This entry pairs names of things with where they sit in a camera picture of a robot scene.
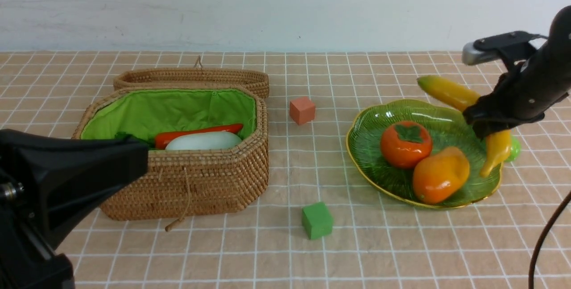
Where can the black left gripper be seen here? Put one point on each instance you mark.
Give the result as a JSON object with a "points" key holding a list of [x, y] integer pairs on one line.
{"points": [[60, 181]]}

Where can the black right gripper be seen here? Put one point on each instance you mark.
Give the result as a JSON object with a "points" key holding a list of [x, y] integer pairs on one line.
{"points": [[523, 94]]}

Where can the green cucumber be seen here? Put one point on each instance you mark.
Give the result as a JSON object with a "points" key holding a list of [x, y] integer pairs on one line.
{"points": [[515, 149]]}

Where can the yellow banana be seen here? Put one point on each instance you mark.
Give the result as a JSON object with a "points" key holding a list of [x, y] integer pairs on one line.
{"points": [[498, 145]]}

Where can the orange carrot with leaves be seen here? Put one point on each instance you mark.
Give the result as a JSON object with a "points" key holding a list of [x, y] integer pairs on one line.
{"points": [[161, 140]]}

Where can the orange yellow mango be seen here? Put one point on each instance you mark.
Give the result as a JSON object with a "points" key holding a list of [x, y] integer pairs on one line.
{"points": [[437, 177]]}

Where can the orange persimmon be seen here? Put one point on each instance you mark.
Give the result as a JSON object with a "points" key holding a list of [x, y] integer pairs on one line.
{"points": [[404, 144]]}

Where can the white radish with leaf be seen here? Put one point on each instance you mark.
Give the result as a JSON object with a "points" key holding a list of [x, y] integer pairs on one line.
{"points": [[206, 140]]}

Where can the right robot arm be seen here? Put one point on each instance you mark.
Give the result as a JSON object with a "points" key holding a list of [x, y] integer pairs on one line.
{"points": [[563, 26]]}

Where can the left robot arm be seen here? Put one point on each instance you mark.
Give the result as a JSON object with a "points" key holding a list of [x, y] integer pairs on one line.
{"points": [[31, 264]]}

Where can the green glass leaf plate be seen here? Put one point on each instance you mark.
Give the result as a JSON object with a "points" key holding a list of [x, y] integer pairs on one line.
{"points": [[446, 127]]}

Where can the woven wicker basket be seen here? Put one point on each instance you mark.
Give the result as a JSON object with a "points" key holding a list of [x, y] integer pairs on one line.
{"points": [[184, 183]]}

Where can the woven basket lid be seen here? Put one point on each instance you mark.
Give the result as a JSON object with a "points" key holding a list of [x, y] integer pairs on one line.
{"points": [[255, 81]]}

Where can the orange foam cube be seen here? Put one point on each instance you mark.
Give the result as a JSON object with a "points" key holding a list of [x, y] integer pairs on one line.
{"points": [[302, 110]]}

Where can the green foam cube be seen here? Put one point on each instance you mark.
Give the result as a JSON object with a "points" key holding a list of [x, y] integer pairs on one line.
{"points": [[317, 220]]}

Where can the beige checkered tablecloth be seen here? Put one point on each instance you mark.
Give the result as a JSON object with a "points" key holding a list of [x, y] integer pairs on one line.
{"points": [[376, 242]]}

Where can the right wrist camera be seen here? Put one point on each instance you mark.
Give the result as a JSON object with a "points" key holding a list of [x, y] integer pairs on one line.
{"points": [[508, 47]]}

